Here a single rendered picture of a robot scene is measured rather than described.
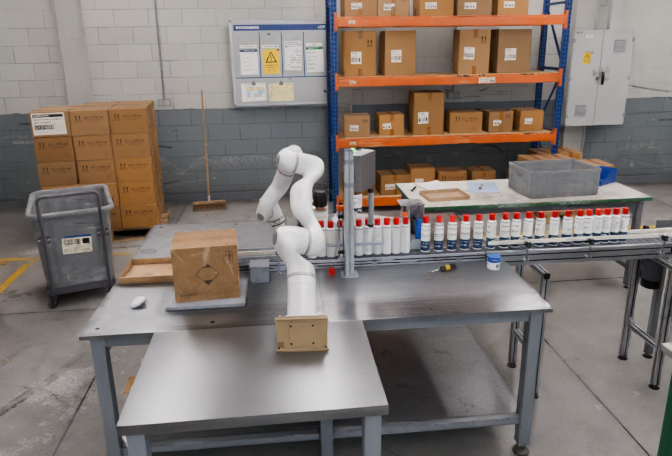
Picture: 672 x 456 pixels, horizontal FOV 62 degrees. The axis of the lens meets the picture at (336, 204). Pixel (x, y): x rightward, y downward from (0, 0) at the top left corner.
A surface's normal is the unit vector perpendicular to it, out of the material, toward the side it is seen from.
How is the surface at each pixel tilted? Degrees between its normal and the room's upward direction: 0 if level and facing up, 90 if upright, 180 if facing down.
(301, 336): 90
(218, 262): 90
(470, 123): 90
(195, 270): 90
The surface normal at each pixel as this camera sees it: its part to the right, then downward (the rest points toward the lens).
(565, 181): 0.17, 0.27
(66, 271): 0.42, 0.31
